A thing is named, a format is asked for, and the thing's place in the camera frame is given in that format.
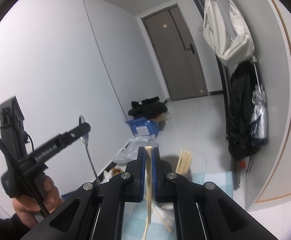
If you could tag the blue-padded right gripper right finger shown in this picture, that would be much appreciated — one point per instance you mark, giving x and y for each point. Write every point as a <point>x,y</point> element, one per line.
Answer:
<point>202,211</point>

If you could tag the silver metal spoon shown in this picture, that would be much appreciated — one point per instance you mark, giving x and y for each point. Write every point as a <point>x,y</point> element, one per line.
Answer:
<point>85,139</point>

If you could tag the white shoulder bag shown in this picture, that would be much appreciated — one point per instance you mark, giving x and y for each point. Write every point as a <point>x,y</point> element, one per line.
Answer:
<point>230,49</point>

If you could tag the black clothes pile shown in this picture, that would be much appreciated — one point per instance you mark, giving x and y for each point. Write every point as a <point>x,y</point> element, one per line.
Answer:
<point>148,108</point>

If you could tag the blue cardboard box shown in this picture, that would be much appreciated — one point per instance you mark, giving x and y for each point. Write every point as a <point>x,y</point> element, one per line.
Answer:
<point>143,127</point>

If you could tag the silver metal utensil holder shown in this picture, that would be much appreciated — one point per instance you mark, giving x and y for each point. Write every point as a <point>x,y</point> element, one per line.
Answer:
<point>173,160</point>

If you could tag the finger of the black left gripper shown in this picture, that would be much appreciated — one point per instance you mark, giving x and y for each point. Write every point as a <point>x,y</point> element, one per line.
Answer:
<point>79,132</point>

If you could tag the black hanging jacket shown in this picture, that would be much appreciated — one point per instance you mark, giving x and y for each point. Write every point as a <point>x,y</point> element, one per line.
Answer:
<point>242,86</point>

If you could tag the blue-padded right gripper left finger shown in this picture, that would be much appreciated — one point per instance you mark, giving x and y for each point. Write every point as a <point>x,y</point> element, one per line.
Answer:
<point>95,211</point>

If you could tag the teal plaid tablecloth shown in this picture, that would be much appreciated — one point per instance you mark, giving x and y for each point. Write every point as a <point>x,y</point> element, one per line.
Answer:
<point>185,196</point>

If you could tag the person's left hand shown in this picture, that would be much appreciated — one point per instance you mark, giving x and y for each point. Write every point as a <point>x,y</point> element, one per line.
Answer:
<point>25,207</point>

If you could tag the grey entrance door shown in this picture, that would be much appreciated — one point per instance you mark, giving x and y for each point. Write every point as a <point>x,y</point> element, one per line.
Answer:
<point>176,53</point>

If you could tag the wooden chopstick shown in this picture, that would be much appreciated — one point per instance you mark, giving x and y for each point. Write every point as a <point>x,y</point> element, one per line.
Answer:
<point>165,217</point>
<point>187,162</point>
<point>145,231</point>
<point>148,169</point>
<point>181,161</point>

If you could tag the silver folded umbrella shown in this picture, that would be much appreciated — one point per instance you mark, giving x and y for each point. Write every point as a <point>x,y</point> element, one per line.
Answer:
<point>259,119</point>

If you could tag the brown shoe with sock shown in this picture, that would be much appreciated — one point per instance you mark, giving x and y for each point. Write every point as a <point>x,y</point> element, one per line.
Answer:
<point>107,175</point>

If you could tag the grey plastic bag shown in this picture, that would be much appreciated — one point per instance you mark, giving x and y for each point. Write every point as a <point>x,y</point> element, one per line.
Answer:
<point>130,151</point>

